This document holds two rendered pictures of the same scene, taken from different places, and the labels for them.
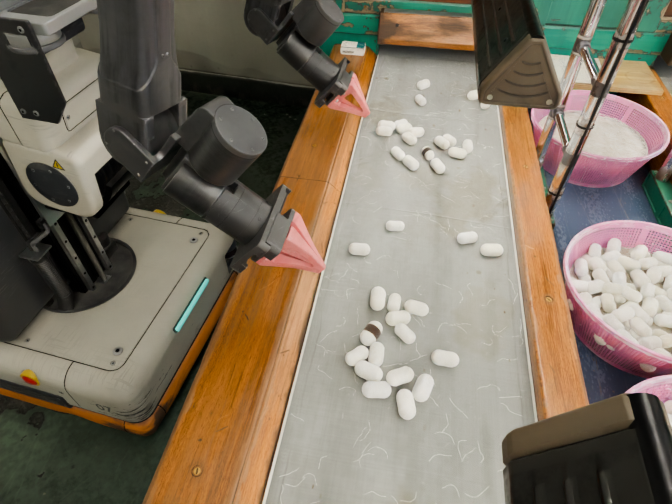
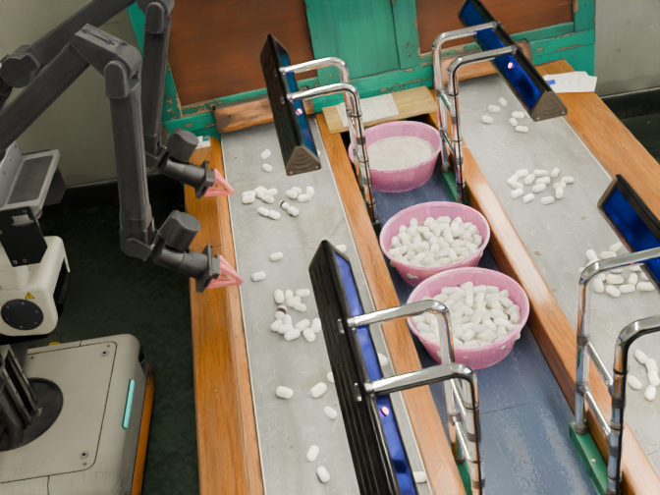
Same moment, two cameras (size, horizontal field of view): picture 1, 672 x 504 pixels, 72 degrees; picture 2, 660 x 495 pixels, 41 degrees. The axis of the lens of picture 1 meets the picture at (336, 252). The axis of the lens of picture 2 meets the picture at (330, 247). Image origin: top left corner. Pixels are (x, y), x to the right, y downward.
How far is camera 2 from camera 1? 1.44 m
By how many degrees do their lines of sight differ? 13
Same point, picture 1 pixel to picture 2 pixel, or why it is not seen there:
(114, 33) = (128, 199)
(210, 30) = not seen: hidden behind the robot
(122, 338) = (82, 445)
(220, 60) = not seen: hidden behind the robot
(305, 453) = (265, 371)
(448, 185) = (303, 221)
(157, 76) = (146, 210)
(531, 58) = (300, 153)
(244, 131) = (190, 222)
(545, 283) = (370, 255)
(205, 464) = (218, 387)
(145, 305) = (88, 415)
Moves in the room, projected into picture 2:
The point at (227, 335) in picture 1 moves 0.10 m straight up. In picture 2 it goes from (200, 339) to (190, 305)
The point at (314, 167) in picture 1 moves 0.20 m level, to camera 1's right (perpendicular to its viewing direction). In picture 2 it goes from (209, 239) to (282, 215)
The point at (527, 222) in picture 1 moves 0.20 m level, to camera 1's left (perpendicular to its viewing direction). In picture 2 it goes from (356, 226) to (281, 251)
